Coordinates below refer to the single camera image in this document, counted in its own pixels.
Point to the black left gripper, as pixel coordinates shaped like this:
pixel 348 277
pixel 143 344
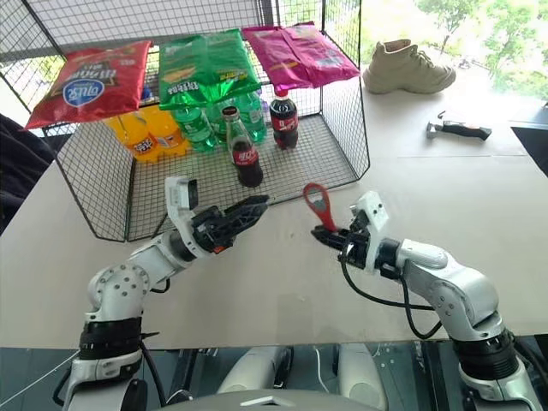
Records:
pixel 212 233

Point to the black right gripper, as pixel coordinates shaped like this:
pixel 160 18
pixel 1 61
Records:
pixel 357 250

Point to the red bottle opener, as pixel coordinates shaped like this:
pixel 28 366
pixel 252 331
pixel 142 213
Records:
pixel 326 214

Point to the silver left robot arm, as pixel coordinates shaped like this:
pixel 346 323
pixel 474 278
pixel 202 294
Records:
pixel 124 287

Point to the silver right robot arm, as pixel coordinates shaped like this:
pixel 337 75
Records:
pixel 454 287

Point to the glass cola bottle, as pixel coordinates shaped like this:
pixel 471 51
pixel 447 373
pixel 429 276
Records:
pixel 246 160

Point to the plastic cola bottle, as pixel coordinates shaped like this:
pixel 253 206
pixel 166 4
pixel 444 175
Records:
pixel 283 124

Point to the green plastic soda bottle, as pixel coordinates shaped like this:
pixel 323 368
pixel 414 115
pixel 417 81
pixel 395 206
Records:
pixel 194 128
pixel 253 115
pixel 217 122

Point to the orange plastic soda bottle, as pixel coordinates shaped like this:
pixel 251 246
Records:
pixel 135 141
pixel 169 135

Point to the silver rounded robot leg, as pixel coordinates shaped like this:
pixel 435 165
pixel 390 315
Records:
pixel 359 372
pixel 252 368

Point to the green chip bag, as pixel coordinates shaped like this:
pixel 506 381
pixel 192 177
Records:
pixel 205 68

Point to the magenta chip bag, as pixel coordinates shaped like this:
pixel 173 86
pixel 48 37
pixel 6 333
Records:
pixel 299 55

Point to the grey robot torso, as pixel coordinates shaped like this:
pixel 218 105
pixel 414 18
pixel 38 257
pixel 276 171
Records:
pixel 265 401

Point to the beige sneaker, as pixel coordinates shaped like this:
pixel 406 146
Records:
pixel 406 70

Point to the red chip bag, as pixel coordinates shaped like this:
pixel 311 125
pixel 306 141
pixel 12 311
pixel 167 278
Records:
pixel 92 85

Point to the black mat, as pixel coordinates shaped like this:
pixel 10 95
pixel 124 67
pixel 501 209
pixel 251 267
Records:
pixel 533 145

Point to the dark cloth bundle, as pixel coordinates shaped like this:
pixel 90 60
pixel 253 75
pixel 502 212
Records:
pixel 21 167

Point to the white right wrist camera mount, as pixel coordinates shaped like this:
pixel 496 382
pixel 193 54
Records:
pixel 374 212

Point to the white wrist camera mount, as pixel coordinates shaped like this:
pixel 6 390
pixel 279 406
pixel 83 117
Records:
pixel 177 205
pixel 374 212

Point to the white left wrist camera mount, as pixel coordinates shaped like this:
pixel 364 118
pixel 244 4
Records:
pixel 177 205

